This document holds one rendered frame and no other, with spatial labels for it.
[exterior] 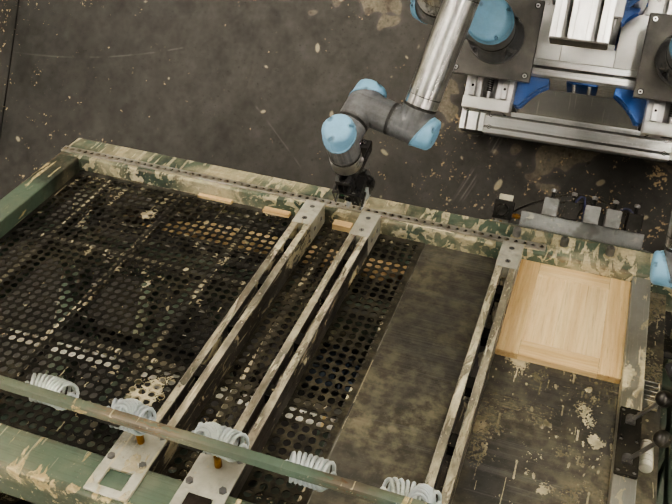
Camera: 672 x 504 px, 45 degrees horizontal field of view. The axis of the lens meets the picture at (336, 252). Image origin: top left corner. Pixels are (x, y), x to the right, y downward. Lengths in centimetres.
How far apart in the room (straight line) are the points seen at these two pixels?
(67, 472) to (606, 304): 145
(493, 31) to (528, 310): 74
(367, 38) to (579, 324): 172
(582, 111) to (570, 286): 95
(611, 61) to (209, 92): 190
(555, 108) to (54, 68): 230
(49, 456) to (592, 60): 172
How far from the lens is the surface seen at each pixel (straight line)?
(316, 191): 263
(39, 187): 280
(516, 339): 219
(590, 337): 225
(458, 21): 179
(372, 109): 184
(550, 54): 245
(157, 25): 390
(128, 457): 180
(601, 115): 316
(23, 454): 187
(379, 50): 351
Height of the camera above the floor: 335
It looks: 74 degrees down
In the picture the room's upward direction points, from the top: 99 degrees counter-clockwise
